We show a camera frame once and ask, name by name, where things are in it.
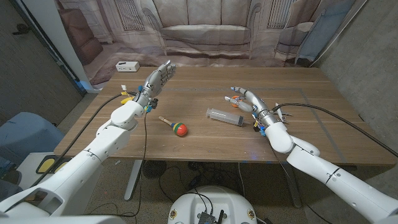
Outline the thin black left hand cable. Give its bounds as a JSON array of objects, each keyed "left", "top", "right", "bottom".
[{"left": 85, "top": 111, "right": 149, "bottom": 218}]

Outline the thin black hand cable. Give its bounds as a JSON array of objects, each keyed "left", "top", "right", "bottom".
[
  {"left": 269, "top": 146, "right": 335, "bottom": 224},
  {"left": 85, "top": 111, "right": 149, "bottom": 218}
]

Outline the person in blue jeans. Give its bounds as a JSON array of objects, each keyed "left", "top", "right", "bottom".
[{"left": 0, "top": 169, "right": 24, "bottom": 203}]

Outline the round black floor fan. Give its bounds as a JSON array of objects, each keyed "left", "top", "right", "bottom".
[{"left": 142, "top": 160, "right": 167, "bottom": 180}]

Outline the white table leg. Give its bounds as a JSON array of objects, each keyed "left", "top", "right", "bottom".
[
  {"left": 124, "top": 160, "right": 144, "bottom": 201},
  {"left": 282, "top": 164, "right": 302, "bottom": 208}
]

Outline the white power strip box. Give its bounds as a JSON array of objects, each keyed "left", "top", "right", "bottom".
[{"left": 115, "top": 60, "right": 141, "bottom": 73}]

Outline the black electronics module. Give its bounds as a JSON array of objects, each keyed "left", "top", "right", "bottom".
[{"left": 197, "top": 210, "right": 225, "bottom": 224}]

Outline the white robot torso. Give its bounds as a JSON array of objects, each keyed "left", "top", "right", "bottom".
[{"left": 167, "top": 185, "right": 258, "bottom": 224}]

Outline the white floor platform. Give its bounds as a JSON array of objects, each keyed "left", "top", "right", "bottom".
[{"left": 17, "top": 151, "right": 103, "bottom": 209}]

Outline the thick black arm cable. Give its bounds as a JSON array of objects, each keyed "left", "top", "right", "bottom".
[
  {"left": 30, "top": 91, "right": 137, "bottom": 187},
  {"left": 271, "top": 103, "right": 398, "bottom": 158}
]

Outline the yellow black foot pedal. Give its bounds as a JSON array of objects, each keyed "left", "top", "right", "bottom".
[{"left": 35, "top": 155, "right": 74, "bottom": 175}]

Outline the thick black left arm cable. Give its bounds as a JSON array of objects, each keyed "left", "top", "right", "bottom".
[{"left": 30, "top": 91, "right": 137, "bottom": 187}]

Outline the colourful wooden maraca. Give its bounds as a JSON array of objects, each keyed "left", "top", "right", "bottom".
[{"left": 158, "top": 116, "right": 188, "bottom": 138}]

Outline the large clear plastic syringe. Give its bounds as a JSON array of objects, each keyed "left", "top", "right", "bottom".
[{"left": 205, "top": 108, "right": 252, "bottom": 127}]

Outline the printed living room backdrop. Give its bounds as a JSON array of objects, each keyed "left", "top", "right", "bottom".
[{"left": 55, "top": 0, "right": 358, "bottom": 86}]

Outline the white floor cable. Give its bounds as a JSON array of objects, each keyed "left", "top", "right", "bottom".
[{"left": 238, "top": 162, "right": 246, "bottom": 198}]

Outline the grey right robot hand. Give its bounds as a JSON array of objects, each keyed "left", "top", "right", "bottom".
[{"left": 224, "top": 86, "right": 282, "bottom": 127}]

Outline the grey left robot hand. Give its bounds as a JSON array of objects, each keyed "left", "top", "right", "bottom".
[{"left": 134, "top": 60, "right": 177, "bottom": 109}]

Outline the thin black right hand cable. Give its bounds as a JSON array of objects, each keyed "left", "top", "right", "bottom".
[{"left": 269, "top": 146, "right": 335, "bottom": 224}]

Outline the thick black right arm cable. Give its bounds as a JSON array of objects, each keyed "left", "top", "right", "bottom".
[{"left": 271, "top": 103, "right": 398, "bottom": 158}]

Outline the blue padded seat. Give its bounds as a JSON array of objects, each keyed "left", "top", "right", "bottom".
[{"left": 0, "top": 111, "right": 65, "bottom": 169}]

